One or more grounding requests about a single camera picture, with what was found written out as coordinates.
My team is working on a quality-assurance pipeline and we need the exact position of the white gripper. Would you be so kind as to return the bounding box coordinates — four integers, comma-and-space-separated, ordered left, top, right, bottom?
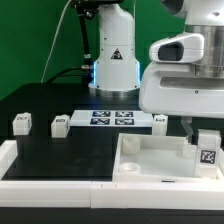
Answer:
139, 63, 224, 143

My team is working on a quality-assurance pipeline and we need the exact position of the white square tabletop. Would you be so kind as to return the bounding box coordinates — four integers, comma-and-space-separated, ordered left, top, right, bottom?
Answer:
112, 133, 224, 183

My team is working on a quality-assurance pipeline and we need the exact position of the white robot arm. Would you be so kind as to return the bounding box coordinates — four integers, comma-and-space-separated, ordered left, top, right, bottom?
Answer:
73, 0, 224, 119

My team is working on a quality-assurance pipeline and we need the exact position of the white U-shaped fence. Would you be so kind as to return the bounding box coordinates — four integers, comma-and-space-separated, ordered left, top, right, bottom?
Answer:
0, 140, 224, 210

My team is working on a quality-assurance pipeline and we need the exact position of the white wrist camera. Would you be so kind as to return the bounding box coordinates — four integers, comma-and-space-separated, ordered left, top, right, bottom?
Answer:
149, 32, 205, 63

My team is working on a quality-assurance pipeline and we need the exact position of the white marker base plate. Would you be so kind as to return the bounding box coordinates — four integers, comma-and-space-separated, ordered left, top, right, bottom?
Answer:
70, 110, 153, 127

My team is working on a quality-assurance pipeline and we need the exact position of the black cable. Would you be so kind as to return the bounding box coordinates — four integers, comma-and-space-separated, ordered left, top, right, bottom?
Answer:
44, 3, 96, 84

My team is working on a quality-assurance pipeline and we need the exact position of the white cable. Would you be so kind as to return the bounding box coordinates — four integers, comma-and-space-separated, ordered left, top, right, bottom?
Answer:
40, 0, 74, 84

